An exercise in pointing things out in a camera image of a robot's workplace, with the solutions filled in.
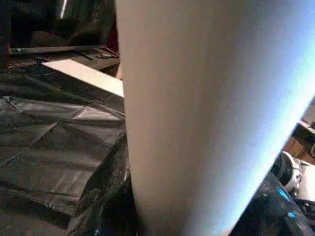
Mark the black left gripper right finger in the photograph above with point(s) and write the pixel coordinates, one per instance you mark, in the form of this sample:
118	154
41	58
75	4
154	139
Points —
273	211

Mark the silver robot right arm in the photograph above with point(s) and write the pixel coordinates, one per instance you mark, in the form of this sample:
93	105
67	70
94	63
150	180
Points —
292	172

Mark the white plastic table leg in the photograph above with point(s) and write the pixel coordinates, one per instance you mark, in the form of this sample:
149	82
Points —
197	110

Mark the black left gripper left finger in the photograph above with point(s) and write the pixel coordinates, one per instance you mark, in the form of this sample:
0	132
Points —
105	191

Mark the white flat board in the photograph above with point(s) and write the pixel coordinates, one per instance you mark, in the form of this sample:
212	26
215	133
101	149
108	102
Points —
91	76

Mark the black work mat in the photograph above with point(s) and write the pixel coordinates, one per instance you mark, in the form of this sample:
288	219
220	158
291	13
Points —
49	142

